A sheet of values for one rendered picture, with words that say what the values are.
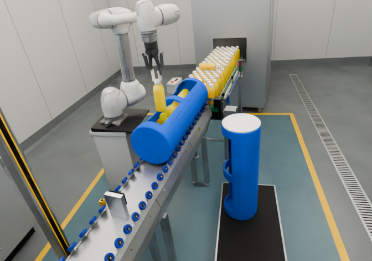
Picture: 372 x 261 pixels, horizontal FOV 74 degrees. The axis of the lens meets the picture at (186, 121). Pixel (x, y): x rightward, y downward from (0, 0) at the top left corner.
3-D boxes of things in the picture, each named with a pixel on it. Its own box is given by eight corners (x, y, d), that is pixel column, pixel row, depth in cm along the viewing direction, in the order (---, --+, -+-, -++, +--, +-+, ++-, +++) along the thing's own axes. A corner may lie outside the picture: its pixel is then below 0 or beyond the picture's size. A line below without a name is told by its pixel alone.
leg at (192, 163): (191, 183, 279) (186, 136, 249) (193, 180, 284) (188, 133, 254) (196, 184, 277) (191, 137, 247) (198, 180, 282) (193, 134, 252)
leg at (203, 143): (203, 185, 274) (199, 138, 244) (205, 182, 279) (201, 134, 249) (208, 187, 272) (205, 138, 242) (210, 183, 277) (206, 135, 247)
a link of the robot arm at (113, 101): (99, 113, 206) (93, 88, 195) (118, 106, 217) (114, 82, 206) (109, 120, 196) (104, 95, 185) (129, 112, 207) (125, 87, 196)
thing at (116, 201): (110, 216, 131) (103, 194, 124) (115, 210, 134) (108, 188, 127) (127, 220, 128) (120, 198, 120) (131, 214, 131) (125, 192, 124)
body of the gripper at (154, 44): (140, 42, 140) (143, 59, 144) (154, 42, 137) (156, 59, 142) (146, 40, 146) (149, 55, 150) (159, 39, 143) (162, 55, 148)
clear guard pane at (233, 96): (229, 136, 272) (228, 95, 249) (240, 105, 336) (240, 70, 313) (230, 136, 272) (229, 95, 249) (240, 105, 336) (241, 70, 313)
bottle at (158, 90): (164, 106, 166) (160, 79, 157) (168, 109, 161) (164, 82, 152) (154, 108, 164) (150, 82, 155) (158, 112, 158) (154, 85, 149)
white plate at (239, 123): (246, 109, 198) (246, 111, 198) (215, 119, 190) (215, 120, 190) (269, 124, 175) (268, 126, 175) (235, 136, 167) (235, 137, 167)
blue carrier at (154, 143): (133, 160, 167) (126, 123, 153) (179, 105, 238) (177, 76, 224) (172, 168, 159) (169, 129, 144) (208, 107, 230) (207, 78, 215)
